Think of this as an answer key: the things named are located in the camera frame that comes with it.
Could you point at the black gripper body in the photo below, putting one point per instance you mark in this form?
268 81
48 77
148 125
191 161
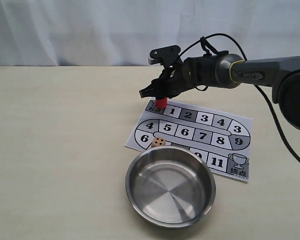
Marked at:
171 74

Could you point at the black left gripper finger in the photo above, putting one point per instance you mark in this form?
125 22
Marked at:
148 91

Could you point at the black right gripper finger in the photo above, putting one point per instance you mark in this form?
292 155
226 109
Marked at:
161 93

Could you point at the red cylinder game piece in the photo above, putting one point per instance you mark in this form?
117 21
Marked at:
161 103

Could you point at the wooden die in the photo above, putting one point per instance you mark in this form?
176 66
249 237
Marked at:
158 141

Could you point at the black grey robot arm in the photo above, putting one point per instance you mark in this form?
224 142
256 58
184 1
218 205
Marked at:
227 70

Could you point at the paper game board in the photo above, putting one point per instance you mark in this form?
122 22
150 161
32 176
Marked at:
221 140

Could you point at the stainless steel bowl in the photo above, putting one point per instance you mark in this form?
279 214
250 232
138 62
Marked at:
170 187

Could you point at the white curtain backdrop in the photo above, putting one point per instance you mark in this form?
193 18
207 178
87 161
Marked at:
122 32

